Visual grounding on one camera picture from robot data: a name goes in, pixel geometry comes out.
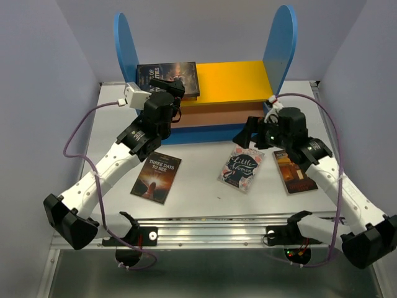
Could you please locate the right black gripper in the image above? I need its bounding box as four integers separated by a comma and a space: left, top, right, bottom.
231, 116, 292, 150

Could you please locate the A Tale of Two Cities book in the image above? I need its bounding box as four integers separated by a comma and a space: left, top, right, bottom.
136, 61, 200, 98

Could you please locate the Little Women floral book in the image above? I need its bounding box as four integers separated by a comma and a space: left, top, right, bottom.
217, 145, 265, 194

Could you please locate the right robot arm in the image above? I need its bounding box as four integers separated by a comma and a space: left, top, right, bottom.
233, 107, 396, 269

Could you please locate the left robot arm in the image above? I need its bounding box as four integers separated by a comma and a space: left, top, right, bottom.
43, 79, 185, 250

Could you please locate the blue wooden bookshelf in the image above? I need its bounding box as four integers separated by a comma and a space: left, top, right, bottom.
114, 4, 298, 147

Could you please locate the brown Edmund Burke book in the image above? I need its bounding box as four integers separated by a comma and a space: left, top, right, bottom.
273, 150, 318, 195

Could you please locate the Three Days to See book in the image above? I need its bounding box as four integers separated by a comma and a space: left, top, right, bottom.
130, 152, 182, 205

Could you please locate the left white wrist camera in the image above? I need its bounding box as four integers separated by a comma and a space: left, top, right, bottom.
117, 82, 151, 110

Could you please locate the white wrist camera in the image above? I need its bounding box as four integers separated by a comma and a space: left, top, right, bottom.
264, 95, 283, 117
117, 82, 151, 110

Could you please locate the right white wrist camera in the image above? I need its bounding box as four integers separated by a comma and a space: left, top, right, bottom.
264, 95, 283, 117

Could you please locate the aluminium mounting rail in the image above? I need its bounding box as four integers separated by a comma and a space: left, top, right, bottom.
54, 220, 380, 249

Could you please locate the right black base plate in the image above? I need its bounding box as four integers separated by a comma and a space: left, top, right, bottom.
262, 225, 321, 267

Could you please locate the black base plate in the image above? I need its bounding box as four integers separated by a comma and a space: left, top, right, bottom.
102, 226, 158, 271
262, 225, 321, 267

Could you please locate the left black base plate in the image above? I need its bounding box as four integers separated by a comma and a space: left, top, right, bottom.
102, 226, 158, 271

